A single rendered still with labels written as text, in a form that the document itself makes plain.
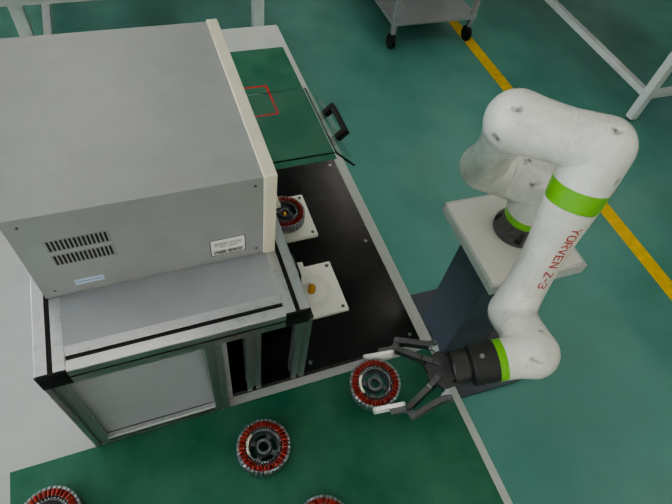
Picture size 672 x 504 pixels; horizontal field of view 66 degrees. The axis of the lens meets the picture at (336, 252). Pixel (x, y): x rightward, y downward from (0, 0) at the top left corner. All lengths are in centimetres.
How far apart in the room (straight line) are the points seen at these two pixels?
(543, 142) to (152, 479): 101
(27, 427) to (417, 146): 228
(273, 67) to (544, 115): 119
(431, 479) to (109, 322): 74
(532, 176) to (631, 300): 144
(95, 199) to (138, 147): 12
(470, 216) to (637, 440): 123
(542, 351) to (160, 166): 82
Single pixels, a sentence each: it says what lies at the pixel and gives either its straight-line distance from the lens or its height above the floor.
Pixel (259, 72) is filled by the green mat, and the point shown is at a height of 75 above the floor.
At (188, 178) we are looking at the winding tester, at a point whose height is 132.
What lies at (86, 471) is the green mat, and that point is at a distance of 124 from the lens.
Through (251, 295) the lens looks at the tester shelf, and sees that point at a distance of 92.
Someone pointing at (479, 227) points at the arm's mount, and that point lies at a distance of 159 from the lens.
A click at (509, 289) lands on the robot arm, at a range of 123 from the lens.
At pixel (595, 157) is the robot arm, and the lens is 106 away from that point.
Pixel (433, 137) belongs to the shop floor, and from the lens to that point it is 302.
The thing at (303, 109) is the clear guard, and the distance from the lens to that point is 134.
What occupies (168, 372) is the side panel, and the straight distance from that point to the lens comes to 101.
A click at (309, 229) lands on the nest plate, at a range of 143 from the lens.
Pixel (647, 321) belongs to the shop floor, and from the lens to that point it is 275.
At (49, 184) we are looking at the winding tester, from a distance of 85.
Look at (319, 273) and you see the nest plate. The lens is 135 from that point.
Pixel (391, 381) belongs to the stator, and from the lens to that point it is 118.
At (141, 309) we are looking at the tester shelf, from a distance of 93.
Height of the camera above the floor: 191
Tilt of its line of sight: 54 degrees down
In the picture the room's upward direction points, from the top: 11 degrees clockwise
